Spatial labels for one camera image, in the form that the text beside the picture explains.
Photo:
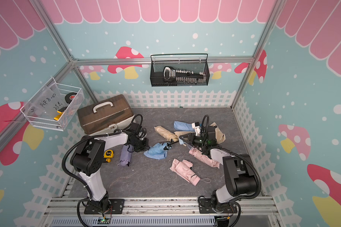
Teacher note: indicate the socket set in basket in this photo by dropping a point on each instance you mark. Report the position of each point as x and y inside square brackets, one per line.
[181, 77]

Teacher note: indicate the pink sleeved umbrella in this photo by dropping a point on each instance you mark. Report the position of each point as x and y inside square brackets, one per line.
[184, 170]

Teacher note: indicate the yellow tool in bin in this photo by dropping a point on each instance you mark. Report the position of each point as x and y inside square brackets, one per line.
[60, 113]

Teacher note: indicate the yellow tape measure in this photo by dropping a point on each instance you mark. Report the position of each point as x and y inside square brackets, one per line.
[108, 156]

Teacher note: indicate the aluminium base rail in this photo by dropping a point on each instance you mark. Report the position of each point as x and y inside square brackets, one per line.
[186, 212]

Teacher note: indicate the brown and cream toolbox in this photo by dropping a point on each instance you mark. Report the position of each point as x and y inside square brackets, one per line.
[106, 116]

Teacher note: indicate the purple sleeved umbrella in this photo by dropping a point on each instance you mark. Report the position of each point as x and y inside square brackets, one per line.
[126, 154]

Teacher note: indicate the small blue sleeved umbrella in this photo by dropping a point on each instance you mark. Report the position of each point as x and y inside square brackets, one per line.
[182, 126]

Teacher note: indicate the pink umbrella sleeve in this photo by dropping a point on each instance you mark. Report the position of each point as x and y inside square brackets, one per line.
[203, 158]

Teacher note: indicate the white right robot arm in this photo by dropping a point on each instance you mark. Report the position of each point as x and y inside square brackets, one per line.
[242, 181]

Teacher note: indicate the beige sleeved umbrella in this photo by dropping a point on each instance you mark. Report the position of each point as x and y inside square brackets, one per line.
[180, 133]

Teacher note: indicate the light blue sleeved umbrella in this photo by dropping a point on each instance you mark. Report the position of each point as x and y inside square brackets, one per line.
[159, 151]

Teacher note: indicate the black wire mesh basket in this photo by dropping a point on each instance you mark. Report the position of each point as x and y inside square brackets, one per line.
[187, 62]

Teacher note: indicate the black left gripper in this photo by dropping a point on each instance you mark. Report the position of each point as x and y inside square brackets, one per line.
[145, 147]

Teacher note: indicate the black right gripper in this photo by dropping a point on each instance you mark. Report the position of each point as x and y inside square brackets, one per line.
[191, 138]

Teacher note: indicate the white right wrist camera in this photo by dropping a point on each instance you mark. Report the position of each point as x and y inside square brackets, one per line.
[197, 128]

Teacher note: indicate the black tape roll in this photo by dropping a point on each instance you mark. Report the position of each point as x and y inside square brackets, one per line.
[70, 97]

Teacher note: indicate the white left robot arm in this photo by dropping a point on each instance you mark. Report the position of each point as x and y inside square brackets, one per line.
[84, 159]

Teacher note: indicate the beige umbrella sleeve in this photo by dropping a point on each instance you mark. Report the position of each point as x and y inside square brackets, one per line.
[219, 135]

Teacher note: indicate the clear plastic wall bin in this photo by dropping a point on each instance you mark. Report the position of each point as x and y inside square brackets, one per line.
[41, 109]

